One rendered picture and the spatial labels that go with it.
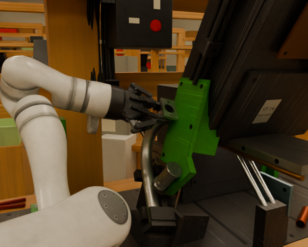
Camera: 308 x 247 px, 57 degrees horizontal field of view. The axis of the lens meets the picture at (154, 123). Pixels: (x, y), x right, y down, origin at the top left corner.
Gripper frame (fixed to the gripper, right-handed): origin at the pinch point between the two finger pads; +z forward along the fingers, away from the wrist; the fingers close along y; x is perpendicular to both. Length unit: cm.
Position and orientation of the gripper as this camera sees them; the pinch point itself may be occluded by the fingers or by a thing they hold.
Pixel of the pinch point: (162, 112)
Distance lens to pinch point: 68.4
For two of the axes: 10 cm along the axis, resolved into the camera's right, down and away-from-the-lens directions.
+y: -1.2, -8.2, 5.6
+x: -4.5, 5.5, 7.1
